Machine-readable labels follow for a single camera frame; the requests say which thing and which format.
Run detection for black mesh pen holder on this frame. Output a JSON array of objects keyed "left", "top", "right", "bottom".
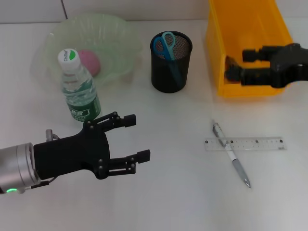
[{"left": 150, "top": 30, "right": 193, "bottom": 93}]

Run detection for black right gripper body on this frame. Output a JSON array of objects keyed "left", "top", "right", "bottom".
[{"left": 269, "top": 43, "right": 308, "bottom": 89}]

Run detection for yellow plastic bin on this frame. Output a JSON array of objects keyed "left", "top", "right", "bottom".
[{"left": 205, "top": 0, "right": 297, "bottom": 99}]

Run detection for silver white pen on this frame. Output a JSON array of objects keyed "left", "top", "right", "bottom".
[{"left": 212, "top": 121, "right": 252, "bottom": 188}]

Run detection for clear green-label water bottle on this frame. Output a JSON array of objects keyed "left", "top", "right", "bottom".
[{"left": 57, "top": 48, "right": 102, "bottom": 123}]

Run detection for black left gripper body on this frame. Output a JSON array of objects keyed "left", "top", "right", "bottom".
[{"left": 33, "top": 121, "right": 112, "bottom": 180}]

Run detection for pink peach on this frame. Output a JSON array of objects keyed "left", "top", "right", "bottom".
[{"left": 77, "top": 50, "right": 101, "bottom": 77}]

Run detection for transparent plastic ruler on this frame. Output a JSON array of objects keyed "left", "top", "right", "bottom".
[{"left": 204, "top": 136, "right": 288, "bottom": 152}]

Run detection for translucent green fruit plate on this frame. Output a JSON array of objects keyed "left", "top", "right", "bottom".
[{"left": 30, "top": 13, "right": 142, "bottom": 89}]

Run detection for blue teal scissors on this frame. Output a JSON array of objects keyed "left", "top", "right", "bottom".
[{"left": 153, "top": 31, "right": 183, "bottom": 86}]

